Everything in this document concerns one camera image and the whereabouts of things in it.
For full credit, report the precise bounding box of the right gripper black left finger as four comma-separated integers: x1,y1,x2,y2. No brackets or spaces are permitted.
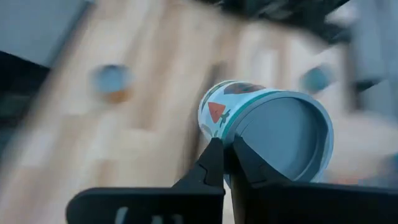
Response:
65,138,226,224

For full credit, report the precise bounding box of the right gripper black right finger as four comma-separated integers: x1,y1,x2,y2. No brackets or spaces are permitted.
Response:
229,136,398,224

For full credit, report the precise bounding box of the white strawberry-print tin can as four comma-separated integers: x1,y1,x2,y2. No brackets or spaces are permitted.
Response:
197,80,335,187

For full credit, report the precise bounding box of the teal labelled tin can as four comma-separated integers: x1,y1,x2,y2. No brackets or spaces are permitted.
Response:
298,63,338,96

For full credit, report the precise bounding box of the yellow labelled tin can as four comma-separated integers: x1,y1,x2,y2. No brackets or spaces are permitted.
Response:
90,63,134,105

